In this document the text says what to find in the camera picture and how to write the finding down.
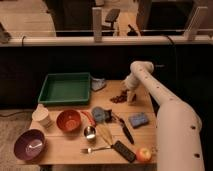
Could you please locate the grey cloth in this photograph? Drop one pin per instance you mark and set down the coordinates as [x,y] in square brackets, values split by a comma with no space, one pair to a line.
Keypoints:
[98,84]

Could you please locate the purple bowl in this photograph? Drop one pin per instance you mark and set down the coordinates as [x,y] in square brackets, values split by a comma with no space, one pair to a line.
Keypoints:
[29,145]

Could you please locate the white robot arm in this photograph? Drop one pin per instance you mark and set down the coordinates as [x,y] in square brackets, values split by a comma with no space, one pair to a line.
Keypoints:
[178,125]

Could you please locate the silver fork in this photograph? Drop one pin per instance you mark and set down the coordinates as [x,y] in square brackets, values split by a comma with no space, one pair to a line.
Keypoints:
[90,150]

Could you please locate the small metal cup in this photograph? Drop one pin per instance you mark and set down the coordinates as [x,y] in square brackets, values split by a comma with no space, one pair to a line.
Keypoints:
[90,133]

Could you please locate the blue grey round object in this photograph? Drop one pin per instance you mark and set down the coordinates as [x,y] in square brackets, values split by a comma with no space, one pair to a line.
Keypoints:
[101,115]

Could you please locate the black remote control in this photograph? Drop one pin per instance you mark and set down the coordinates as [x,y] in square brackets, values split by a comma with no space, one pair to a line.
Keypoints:
[124,151]

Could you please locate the red yellow apple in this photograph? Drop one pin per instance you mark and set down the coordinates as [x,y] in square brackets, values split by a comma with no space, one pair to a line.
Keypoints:
[143,155]

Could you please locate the white paper cup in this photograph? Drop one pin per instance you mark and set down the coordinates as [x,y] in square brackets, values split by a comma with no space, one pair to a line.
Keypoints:
[41,115]

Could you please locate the blue sponge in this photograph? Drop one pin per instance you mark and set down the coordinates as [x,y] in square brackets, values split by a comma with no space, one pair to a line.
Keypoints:
[138,120]

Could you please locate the red bowl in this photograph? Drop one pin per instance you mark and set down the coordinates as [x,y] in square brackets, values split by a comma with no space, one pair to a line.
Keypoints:
[68,120]

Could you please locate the white horizontal rail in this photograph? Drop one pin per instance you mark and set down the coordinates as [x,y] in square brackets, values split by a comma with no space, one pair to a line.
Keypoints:
[106,41]

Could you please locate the black office chair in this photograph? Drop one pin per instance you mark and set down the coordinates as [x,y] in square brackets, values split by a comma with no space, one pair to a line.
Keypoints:
[110,19]

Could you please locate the wooden spatula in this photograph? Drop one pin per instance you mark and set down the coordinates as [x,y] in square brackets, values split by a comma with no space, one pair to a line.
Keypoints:
[104,132]

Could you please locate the green plastic tray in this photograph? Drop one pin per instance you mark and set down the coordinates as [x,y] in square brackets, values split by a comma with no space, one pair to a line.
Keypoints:
[66,89]

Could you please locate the red handled tool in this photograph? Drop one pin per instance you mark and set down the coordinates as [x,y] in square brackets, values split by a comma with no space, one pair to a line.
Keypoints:
[89,117]

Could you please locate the dark red grape bunch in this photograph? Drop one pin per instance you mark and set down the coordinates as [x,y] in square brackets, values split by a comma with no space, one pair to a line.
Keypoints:
[122,97]

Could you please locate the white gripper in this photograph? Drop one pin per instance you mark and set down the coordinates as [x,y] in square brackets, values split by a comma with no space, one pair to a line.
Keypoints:
[130,83]

